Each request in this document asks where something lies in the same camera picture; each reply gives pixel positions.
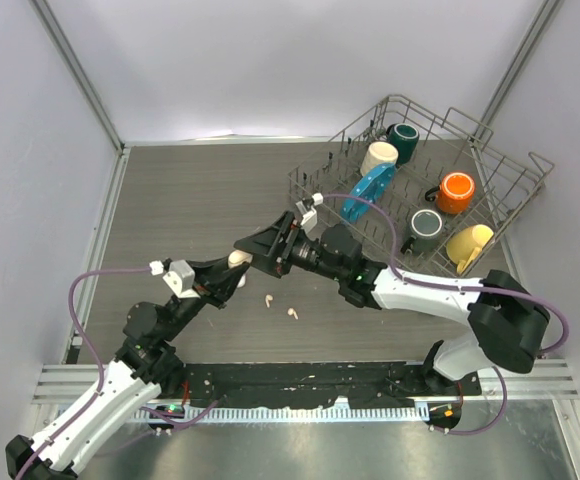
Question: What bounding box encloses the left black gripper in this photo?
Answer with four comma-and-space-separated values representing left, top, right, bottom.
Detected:
161, 254, 248, 341

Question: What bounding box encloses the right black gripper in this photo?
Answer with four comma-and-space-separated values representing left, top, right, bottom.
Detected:
235, 211, 345, 282

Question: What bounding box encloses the pink earbud charging case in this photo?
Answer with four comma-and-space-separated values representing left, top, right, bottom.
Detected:
228, 250, 252, 289

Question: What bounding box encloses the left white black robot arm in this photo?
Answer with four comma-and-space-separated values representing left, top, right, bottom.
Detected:
5, 250, 252, 479

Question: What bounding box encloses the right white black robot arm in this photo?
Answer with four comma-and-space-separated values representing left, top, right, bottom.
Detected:
234, 211, 550, 395

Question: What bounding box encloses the blue polka dot plate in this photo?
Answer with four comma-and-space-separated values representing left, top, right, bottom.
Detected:
340, 163, 396, 224

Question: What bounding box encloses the cream mug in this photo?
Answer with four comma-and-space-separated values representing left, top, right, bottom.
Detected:
360, 141, 399, 176

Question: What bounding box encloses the grey green mug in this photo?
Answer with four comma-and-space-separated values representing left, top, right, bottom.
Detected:
400, 209, 444, 254

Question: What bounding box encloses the dark teal mug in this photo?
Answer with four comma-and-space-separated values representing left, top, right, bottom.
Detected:
386, 123, 419, 166

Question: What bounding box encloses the orange mug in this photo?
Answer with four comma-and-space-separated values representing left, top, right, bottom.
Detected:
424, 171, 476, 215

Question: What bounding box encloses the yellow mug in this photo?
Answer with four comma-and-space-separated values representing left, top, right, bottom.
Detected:
446, 224, 494, 274

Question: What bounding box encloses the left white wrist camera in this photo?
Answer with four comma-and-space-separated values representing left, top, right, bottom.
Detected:
149, 259, 200, 299

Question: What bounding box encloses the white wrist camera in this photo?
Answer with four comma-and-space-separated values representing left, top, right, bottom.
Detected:
296, 193, 324, 233
149, 259, 200, 299

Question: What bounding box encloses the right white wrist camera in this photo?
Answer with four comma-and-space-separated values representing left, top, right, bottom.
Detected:
296, 193, 324, 233

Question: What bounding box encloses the grey wire dish rack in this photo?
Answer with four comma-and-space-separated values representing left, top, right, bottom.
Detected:
288, 95, 554, 277

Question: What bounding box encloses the white slotted cable duct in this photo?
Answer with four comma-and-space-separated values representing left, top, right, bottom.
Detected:
57, 403, 430, 424

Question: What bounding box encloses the black mounting base plate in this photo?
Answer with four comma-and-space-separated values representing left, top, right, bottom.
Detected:
162, 361, 482, 410

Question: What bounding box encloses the aluminium frame rail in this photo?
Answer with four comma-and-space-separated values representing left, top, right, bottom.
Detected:
32, 364, 99, 404

